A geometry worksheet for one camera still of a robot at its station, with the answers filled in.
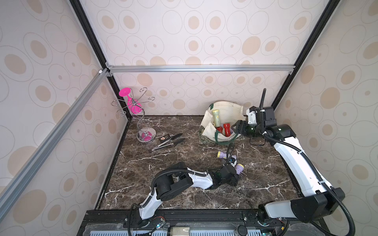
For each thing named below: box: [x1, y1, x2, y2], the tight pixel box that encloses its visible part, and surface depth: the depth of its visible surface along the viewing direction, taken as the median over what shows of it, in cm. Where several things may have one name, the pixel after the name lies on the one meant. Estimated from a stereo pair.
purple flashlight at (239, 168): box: [235, 163, 245, 175], surface depth 90 cm
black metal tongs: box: [151, 132, 186, 151], surface depth 107 cm
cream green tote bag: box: [198, 101, 246, 146], surface depth 102 cm
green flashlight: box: [212, 109, 221, 128], surface depth 104 cm
